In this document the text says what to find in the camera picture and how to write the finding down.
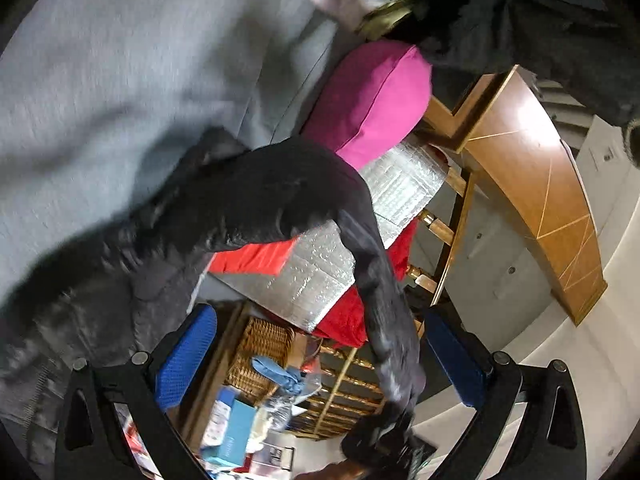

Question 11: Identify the pink pillow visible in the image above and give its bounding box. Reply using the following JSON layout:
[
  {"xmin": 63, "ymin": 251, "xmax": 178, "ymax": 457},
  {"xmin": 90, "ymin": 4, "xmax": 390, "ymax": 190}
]
[{"xmin": 302, "ymin": 40, "xmax": 433, "ymax": 171}]

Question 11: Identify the silver foil insulation mat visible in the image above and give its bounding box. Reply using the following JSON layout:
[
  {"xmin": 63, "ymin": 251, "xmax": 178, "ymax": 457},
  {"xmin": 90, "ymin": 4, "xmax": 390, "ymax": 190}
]
[{"xmin": 227, "ymin": 140, "xmax": 448, "ymax": 333}]

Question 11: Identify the brown wooden table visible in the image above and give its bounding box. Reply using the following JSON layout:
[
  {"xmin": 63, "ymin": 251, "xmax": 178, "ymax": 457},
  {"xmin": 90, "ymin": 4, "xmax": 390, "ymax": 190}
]
[{"xmin": 405, "ymin": 65, "xmax": 608, "ymax": 326}]

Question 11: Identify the red pillow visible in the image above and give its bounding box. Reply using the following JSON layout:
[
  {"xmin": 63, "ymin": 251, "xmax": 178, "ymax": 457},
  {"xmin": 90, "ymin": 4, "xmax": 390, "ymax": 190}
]
[{"xmin": 207, "ymin": 220, "xmax": 418, "ymax": 348}]

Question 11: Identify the gold metal rack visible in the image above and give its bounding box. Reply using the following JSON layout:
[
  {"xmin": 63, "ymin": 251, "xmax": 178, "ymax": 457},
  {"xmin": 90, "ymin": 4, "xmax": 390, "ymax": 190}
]
[{"xmin": 287, "ymin": 345, "xmax": 388, "ymax": 441}]

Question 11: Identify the dark grey jacket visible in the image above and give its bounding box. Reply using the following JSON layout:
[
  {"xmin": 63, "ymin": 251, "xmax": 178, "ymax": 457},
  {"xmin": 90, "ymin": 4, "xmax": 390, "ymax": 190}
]
[{"xmin": 0, "ymin": 127, "xmax": 428, "ymax": 466}]

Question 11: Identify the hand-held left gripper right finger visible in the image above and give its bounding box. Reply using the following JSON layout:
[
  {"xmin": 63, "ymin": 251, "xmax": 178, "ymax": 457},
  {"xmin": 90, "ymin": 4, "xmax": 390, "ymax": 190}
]
[{"xmin": 422, "ymin": 305, "xmax": 588, "ymax": 480}]

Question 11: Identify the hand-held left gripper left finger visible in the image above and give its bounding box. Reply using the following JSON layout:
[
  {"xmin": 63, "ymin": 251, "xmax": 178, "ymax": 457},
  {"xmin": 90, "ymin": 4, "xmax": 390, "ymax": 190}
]
[{"xmin": 54, "ymin": 304, "xmax": 221, "ymax": 480}]

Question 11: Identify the light blue cloth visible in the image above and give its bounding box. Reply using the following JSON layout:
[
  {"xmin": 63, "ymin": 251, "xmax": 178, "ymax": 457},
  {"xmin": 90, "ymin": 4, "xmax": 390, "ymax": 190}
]
[{"xmin": 250, "ymin": 355, "xmax": 303, "ymax": 398}]

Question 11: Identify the blue cardboard box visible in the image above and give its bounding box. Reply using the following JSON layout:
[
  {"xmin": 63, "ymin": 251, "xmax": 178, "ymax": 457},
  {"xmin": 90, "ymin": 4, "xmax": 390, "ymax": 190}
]
[{"xmin": 200, "ymin": 385, "xmax": 258, "ymax": 466}]

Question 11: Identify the wicker basket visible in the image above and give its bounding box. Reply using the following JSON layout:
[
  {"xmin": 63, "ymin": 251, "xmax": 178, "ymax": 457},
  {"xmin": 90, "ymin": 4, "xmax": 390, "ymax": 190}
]
[{"xmin": 222, "ymin": 316, "xmax": 296, "ymax": 403}]

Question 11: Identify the black coat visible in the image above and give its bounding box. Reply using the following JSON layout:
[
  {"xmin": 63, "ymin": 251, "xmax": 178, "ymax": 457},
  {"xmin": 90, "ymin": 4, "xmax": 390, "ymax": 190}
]
[{"xmin": 385, "ymin": 0, "xmax": 640, "ymax": 171}]

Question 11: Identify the grey blanket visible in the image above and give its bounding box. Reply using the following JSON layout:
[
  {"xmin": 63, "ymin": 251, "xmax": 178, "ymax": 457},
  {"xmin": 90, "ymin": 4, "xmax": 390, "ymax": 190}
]
[{"xmin": 0, "ymin": 0, "xmax": 351, "ymax": 306}]

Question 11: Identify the patterned cloth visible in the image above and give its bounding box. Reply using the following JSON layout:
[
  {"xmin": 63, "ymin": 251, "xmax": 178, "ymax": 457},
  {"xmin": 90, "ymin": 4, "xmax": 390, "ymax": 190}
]
[{"xmin": 345, "ymin": 0, "xmax": 423, "ymax": 41}]

